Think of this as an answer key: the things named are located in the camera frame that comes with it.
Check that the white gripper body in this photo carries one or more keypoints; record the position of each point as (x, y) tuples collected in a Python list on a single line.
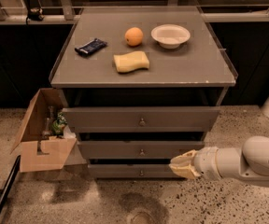
[(205, 162)]

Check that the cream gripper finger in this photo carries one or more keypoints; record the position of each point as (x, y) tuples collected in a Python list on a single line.
[(184, 159), (188, 172)]

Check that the grey bottom drawer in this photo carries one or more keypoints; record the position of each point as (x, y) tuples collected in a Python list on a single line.
[(131, 171)]

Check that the grey drawer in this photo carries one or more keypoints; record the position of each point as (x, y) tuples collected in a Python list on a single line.
[(131, 171), (136, 149), (139, 119)]

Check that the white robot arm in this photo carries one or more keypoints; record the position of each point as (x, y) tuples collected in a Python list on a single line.
[(238, 148)]

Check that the grey drawer cabinet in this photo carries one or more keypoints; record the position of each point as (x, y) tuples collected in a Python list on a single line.
[(195, 74)]

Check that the grey middle drawer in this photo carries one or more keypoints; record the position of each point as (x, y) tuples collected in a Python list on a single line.
[(136, 149)]

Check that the grey top drawer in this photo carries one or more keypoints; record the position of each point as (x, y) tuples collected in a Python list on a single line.
[(139, 119)]

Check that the yellow sponge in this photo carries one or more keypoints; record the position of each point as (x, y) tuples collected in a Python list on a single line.
[(131, 61)]

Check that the white bowl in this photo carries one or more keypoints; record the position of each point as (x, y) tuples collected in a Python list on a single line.
[(170, 36)]

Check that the green crumpled bag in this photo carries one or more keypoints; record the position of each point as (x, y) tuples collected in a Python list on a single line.
[(59, 124)]

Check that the orange fruit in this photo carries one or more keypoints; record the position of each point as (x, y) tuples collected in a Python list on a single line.
[(134, 36)]

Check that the clear glass bottle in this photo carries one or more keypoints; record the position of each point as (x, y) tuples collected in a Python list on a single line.
[(46, 132)]

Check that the brown cardboard box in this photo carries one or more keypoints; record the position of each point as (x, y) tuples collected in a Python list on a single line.
[(38, 154)]

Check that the blue snack bar wrapper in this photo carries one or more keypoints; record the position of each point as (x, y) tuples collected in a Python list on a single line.
[(91, 47)]

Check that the black bar on floor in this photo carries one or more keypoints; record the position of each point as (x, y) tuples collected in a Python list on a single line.
[(5, 190)]

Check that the small black device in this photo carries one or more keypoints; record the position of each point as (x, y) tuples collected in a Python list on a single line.
[(35, 14)]

